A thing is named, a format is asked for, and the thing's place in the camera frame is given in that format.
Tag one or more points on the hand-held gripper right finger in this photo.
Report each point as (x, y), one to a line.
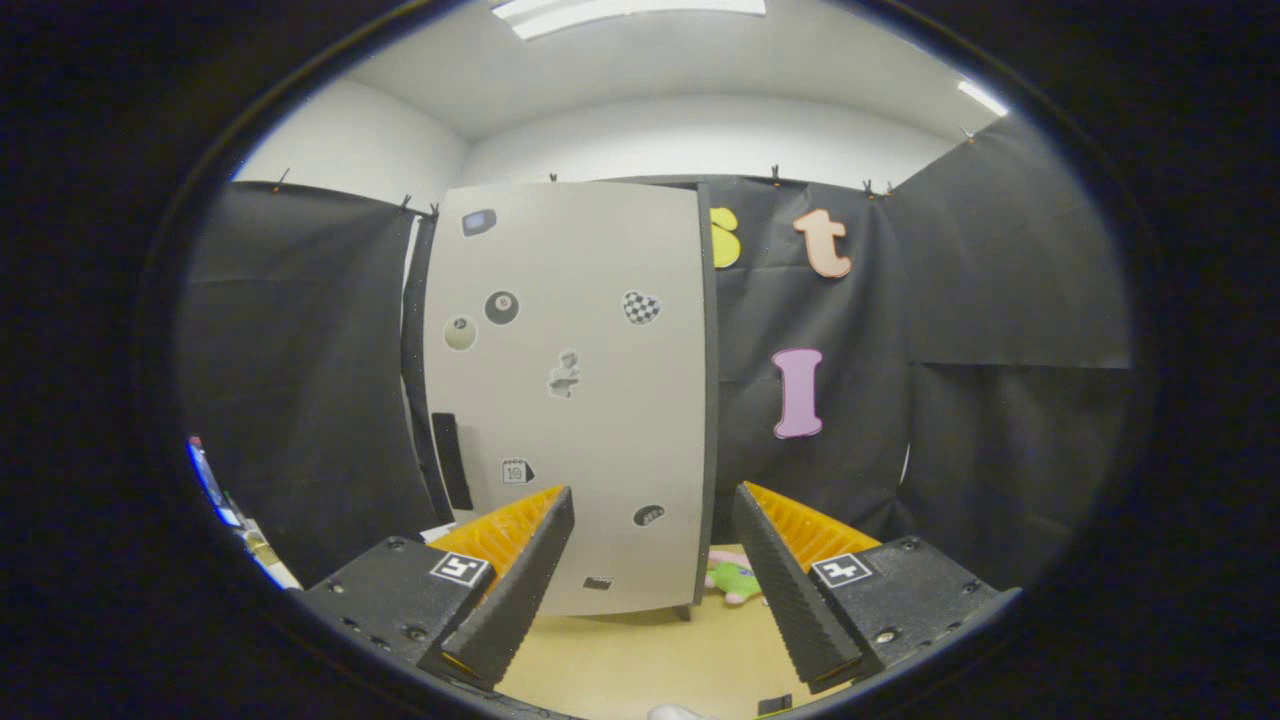
(790, 600)

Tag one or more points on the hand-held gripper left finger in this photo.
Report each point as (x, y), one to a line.
(520, 595)

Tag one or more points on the grey shoe cabinet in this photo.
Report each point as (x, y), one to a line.
(709, 400)

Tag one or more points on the pink green plush toy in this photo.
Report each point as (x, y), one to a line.
(735, 580)

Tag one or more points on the small black block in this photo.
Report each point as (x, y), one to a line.
(775, 704)

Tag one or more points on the white side table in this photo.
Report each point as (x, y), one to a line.
(275, 570)

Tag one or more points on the black backdrop cloth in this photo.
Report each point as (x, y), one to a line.
(1000, 450)

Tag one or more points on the blue printed box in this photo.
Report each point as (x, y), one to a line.
(212, 485)

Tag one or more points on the row of small cloth clips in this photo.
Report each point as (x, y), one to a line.
(774, 176)

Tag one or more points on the small ceiling light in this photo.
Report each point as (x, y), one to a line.
(985, 98)

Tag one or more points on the long ceiling light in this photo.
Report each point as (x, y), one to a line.
(620, 12)

